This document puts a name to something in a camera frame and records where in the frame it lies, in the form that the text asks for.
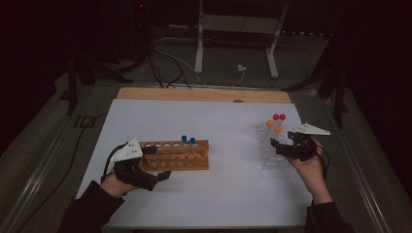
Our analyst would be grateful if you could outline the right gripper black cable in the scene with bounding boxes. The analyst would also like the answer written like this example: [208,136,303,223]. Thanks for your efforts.
[312,145,329,181]

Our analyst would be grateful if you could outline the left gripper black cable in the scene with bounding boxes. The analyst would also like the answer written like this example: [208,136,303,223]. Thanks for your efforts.
[100,142,129,183]

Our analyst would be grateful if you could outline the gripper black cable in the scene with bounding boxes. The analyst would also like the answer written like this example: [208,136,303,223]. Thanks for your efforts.
[100,142,129,183]
[312,145,329,181]

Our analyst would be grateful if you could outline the metal floor rail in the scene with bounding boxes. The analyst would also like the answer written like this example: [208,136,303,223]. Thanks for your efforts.
[0,82,96,233]
[319,91,412,233]

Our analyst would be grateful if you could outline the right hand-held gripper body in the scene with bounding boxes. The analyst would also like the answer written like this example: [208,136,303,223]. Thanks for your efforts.
[275,121,331,162]

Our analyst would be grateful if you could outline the clear acrylic test tube rack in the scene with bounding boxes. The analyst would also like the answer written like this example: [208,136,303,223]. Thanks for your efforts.
[257,120,294,170]

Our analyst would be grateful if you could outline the white metal stand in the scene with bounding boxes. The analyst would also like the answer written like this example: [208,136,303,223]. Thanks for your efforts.
[193,0,290,80]

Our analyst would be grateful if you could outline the long black floor cable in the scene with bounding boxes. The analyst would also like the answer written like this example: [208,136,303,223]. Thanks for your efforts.
[16,112,109,233]

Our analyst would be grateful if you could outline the white paper sheet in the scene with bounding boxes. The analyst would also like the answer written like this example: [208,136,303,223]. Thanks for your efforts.
[76,98,314,229]

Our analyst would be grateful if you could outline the black tripod stand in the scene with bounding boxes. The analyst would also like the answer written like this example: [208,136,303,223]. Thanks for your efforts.
[281,62,350,129]
[66,54,134,117]

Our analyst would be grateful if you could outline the wooden test tube rack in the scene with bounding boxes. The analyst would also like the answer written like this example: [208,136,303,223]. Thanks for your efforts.
[139,139,210,172]

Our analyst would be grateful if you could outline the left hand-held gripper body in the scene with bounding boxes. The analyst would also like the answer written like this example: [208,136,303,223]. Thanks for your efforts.
[110,137,160,192]

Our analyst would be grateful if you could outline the person's right hand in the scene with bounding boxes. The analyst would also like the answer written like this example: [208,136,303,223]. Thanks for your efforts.
[289,139,334,206]

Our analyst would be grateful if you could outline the person's left hand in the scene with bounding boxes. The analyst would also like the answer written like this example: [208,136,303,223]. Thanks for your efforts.
[100,161,144,199]

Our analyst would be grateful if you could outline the white floor cable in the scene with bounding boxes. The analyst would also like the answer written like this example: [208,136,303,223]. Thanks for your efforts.
[154,36,247,89]

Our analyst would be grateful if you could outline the black floor cable bundle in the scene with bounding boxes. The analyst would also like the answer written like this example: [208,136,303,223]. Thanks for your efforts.
[147,38,192,89]

